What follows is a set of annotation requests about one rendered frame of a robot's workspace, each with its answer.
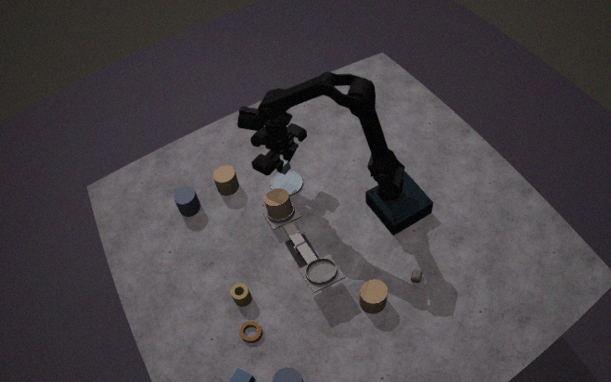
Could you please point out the grey round disc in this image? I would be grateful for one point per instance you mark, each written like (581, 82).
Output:
(291, 182)

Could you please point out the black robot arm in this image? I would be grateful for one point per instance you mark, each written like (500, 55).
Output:
(361, 97)

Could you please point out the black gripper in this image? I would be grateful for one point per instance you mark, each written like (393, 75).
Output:
(284, 145)

